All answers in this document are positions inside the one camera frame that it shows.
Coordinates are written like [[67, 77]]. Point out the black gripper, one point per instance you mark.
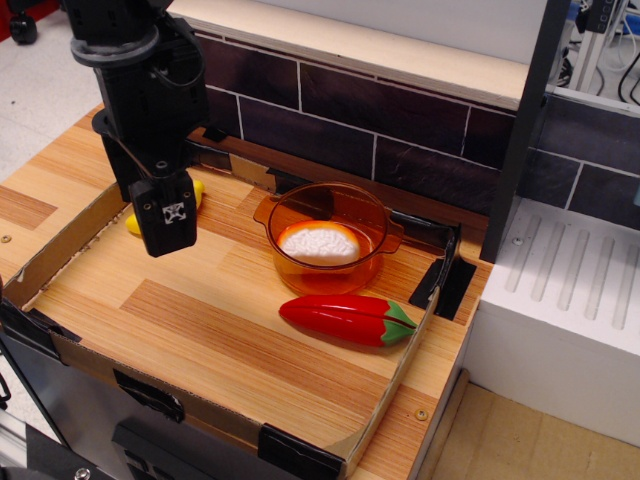
[[150, 107]]

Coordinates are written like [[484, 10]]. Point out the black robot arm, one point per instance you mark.
[[116, 33]]

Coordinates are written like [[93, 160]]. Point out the orange transparent plastic pot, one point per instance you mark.
[[345, 204]]

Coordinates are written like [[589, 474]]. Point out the cardboard fence with black tape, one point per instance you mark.
[[181, 365]]

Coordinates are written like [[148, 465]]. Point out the yellow toy banana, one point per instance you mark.
[[132, 222]]

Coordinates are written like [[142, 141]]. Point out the red toy chili pepper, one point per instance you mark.
[[359, 319]]

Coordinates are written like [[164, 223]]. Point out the black caster wheel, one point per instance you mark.
[[22, 26]]

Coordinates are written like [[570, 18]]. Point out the light wooden shelf ledge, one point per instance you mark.
[[445, 70]]

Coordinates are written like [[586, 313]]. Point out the white sink drainboard unit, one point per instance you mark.
[[557, 326]]

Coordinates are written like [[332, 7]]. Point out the black bracket with screw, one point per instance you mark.
[[48, 459]]

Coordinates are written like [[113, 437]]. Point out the dark grey vertical post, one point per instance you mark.
[[526, 126]]

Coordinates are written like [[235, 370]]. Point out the white metal frame with cables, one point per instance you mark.
[[597, 57]]

